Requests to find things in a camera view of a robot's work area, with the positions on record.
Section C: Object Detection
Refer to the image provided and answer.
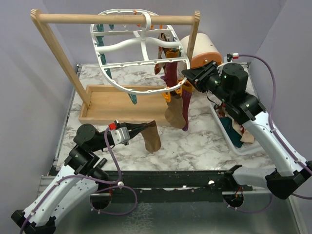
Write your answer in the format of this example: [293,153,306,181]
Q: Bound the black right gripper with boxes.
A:
[182,59,231,104]

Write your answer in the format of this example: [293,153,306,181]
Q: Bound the maroon striped sock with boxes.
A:
[161,62,177,87]
[182,95,192,131]

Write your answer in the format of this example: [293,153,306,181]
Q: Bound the brown ribbed sock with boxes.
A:
[164,96,186,129]
[141,121,161,154]

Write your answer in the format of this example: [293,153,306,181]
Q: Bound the white oval clip hanger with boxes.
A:
[90,9,194,96]

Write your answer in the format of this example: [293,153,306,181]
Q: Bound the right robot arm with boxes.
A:
[182,61,312,199]

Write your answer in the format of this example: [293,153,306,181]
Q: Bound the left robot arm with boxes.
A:
[11,120,149,234]

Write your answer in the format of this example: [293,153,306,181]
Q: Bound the orange clothespin holding socks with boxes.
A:
[175,81,193,96]

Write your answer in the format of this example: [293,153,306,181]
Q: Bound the wooden hanger rack stand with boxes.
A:
[31,9,200,126]

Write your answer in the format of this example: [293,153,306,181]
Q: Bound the toy drawer cabinet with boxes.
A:
[191,33,223,68]

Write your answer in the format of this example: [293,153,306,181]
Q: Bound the teal clothespin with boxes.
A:
[104,68,112,79]
[128,94,137,105]

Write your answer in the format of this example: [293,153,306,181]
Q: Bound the argyle patterned sock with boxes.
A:
[154,33,170,75]

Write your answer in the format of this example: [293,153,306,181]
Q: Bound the red white striped sock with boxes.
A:
[214,103,226,117]

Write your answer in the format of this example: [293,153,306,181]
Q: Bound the white plastic basket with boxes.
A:
[210,103,264,156]

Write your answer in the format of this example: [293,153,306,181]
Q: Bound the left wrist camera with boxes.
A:
[108,123,130,145]

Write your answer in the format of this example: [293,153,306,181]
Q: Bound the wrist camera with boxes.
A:
[108,123,130,145]
[226,52,239,62]

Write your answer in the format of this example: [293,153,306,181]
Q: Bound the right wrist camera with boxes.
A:
[226,52,239,62]

